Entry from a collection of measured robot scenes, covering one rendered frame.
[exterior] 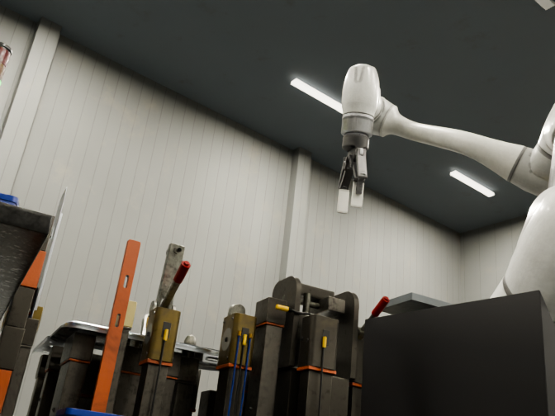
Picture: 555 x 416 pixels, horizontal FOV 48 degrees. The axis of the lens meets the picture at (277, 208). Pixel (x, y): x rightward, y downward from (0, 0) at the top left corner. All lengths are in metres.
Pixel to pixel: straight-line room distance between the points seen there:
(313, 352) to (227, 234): 8.84
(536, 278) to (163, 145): 9.22
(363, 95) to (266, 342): 0.75
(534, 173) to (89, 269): 7.77
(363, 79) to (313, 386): 0.86
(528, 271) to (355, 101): 0.87
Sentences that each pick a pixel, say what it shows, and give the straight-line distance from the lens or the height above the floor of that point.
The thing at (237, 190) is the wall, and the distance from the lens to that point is 10.58.
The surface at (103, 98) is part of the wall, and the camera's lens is 9.92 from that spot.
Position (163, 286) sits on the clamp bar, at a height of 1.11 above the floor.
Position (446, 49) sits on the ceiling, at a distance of 9.24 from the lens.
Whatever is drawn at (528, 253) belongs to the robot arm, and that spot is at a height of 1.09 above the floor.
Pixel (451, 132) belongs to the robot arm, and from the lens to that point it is 1.78.
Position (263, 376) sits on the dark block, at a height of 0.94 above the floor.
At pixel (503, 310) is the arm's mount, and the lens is 1.01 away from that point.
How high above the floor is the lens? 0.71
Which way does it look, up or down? 24 degrees up
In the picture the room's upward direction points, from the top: 7 degrees clockwise
